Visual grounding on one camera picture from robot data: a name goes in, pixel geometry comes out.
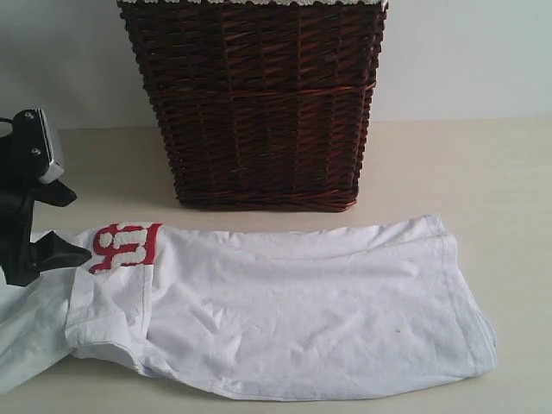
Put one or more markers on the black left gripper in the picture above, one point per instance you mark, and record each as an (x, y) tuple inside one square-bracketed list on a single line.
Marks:
[(23, 261)]

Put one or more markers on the white t-shirt with red lettering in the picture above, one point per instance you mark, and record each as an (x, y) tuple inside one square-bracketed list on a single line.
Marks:
[(342, 308)]

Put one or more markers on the dark brown wicker basket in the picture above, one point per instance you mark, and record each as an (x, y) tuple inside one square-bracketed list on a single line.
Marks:
[(261, 107)]

